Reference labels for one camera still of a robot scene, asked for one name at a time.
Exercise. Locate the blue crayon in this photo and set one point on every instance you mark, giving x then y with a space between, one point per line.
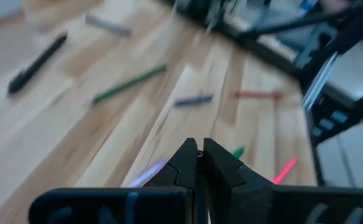
193 100

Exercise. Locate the pink pencil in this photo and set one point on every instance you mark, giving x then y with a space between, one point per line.
285 170

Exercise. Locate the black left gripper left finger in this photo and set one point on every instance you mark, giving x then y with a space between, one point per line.
112 207

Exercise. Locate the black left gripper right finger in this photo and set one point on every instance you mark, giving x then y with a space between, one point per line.
293 207

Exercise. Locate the green mechanical pencil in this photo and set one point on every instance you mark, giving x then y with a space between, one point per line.
238 152

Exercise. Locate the pale purple mechanical pencil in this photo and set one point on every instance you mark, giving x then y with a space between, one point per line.
148 172

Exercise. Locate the red pencil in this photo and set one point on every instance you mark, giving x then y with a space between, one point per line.
257 94

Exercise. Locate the dark grey pen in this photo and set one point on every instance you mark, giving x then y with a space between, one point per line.
200 153

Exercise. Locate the dark green pencil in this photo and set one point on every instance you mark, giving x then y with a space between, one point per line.
128 84

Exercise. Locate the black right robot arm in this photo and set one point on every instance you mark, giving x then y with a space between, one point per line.
340 46

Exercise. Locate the grey green crayon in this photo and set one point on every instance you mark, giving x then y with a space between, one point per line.
108 25

